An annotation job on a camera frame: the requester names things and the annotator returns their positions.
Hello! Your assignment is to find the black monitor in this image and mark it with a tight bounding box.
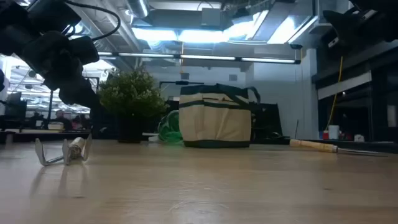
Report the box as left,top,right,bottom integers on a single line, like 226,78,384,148
0,100,27,130

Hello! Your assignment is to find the yellow cable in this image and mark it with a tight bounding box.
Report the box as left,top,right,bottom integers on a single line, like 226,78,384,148
325,55,345,131

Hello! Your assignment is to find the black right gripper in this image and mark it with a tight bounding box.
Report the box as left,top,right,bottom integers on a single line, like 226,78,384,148
322,9,398,48

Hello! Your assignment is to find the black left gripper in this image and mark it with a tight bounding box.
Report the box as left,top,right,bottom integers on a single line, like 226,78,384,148
21,30,101,112

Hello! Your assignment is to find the clear green plastic bottle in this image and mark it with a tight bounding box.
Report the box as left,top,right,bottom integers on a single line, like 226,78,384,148
157,110,183,144

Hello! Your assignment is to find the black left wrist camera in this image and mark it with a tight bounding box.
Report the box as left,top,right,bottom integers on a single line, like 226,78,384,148
27,0,82,34

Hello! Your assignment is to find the long ceiling light bar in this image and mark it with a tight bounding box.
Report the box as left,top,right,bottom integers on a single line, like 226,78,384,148
98,51,303,65

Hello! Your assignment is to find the wooden handled hand rake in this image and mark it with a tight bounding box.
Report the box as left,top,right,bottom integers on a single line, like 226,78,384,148
34,133,93,167

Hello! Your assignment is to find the white cup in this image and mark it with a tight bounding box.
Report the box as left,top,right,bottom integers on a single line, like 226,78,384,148
328,124,340,140

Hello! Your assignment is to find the black aluminium rig frame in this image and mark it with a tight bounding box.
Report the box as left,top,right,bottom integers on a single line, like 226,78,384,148
0,129,398,154

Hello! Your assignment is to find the green potted plant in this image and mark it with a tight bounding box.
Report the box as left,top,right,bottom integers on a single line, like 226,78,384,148
98,68,169,144

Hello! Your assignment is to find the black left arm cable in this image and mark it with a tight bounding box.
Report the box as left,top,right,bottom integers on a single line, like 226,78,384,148
63,0,122,42

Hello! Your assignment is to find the black cabinet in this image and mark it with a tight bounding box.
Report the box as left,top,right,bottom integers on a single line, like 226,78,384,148
250,102,290,144

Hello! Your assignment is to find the beige green gardening bag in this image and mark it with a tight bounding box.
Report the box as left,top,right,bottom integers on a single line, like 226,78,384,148
178,83,261,149

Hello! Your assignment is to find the wooden handled garden trowel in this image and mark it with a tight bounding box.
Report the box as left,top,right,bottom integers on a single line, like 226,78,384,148
289,138,389,156

